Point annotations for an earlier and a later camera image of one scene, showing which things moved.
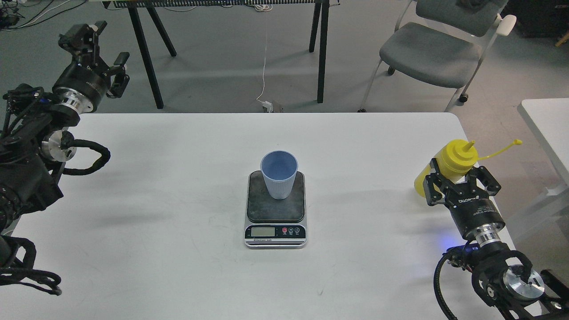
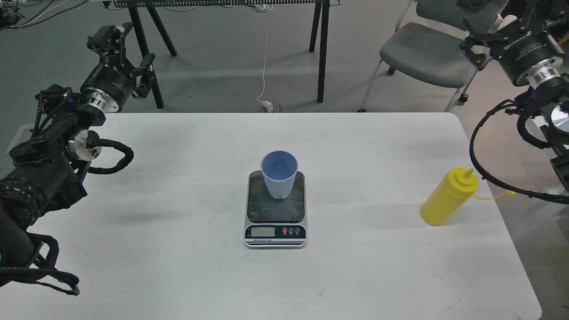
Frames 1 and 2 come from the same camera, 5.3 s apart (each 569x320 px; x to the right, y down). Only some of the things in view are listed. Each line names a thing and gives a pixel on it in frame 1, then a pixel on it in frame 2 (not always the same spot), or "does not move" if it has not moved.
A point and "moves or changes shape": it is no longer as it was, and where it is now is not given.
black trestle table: (321, 6) does not move
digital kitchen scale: (274, 223) does not move
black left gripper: (82, 84) → (108, 86)
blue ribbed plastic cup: (279, 168) does not move
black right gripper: (476, 214) → (528, 54)
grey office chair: (442, 43) does not move
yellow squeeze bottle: (454, 158) moves or changes shape
